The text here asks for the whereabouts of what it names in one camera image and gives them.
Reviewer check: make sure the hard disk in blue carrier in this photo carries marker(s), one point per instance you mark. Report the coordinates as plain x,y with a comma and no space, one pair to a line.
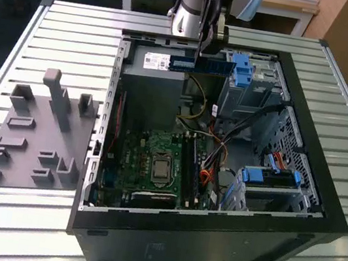
254,176

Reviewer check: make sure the grey power supply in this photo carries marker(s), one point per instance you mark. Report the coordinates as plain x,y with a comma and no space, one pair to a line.
150,93

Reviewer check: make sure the silver CPU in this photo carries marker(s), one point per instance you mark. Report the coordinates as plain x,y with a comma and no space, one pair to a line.
160,170

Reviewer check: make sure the grey metal disk bay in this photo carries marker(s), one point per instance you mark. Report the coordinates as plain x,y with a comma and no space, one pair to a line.
269,198

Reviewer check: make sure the grey parts rack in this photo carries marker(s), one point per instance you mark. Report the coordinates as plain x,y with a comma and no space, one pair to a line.
37,135

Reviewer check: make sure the blue plastic drive latch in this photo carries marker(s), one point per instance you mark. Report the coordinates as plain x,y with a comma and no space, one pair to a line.
241,68

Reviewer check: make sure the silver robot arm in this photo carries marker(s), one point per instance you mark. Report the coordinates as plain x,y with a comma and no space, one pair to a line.
189,3

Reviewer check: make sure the black graphics card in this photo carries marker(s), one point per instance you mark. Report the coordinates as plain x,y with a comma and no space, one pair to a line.
153,197

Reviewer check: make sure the blue RAM stick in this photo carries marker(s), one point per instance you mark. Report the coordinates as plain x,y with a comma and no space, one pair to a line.
220,69

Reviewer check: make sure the black RAM slot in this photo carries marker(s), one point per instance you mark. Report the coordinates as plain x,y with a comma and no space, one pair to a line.
186,172
183,168

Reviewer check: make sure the green motherboard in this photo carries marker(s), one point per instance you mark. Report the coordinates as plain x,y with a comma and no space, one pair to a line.
137,151

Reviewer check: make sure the black PC case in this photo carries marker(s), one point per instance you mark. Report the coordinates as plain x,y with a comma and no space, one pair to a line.
208,248

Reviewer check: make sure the grey metal drive cage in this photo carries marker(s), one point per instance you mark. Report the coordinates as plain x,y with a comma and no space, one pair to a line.
244,102

